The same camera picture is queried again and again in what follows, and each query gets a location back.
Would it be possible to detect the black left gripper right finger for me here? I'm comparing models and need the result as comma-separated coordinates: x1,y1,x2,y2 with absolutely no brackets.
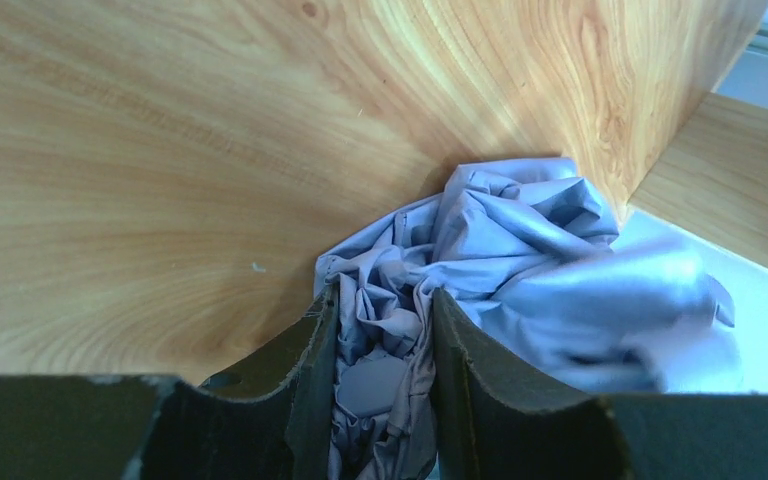
431,289,768,479

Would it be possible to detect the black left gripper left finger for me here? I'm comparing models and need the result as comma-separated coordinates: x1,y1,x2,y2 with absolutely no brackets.
0,287,339,479

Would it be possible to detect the wooden shelf unit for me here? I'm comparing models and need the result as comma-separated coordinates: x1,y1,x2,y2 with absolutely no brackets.
629,92,768,285

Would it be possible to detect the lavender folding umbrella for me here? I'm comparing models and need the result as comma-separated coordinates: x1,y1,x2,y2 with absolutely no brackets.
314,158,736,479

